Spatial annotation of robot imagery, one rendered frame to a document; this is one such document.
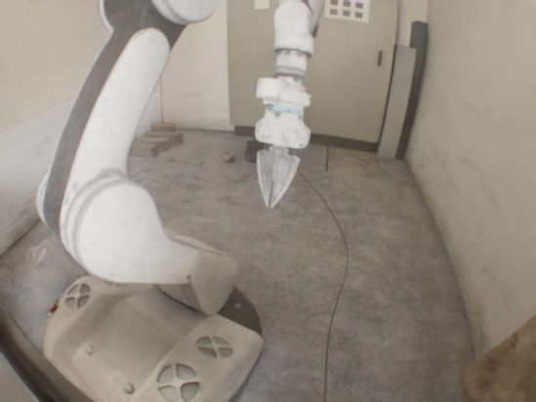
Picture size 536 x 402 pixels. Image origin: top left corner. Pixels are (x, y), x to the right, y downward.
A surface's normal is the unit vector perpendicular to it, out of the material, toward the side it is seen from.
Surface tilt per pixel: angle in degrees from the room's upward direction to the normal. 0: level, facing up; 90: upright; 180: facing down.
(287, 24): 83
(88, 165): 85
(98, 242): 86
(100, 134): 85
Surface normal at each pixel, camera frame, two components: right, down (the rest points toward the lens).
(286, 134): -0.39, 0.33
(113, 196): 0.90, 0.06
